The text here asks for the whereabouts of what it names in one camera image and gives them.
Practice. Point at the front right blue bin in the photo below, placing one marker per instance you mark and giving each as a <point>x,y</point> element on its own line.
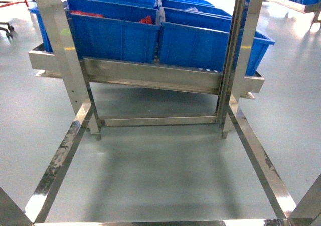
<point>192,47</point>

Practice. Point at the blue bin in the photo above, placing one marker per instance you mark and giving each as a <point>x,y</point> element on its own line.
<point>106,38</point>
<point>46,41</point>
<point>194,19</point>
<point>111,10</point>
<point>260,45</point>
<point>192,47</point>

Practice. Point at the red packet in bin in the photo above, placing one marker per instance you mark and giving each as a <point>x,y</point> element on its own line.
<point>146,20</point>

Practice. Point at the front left blue bin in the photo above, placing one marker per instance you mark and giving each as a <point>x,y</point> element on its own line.
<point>106,38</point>

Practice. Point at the far right blue bin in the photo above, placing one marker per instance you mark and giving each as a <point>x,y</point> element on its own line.
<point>260,45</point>

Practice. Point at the far left blue bin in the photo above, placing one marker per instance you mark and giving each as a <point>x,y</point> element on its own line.
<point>46,41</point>

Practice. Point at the stainless steel rack frame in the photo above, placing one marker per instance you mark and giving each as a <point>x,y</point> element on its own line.
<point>77,73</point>

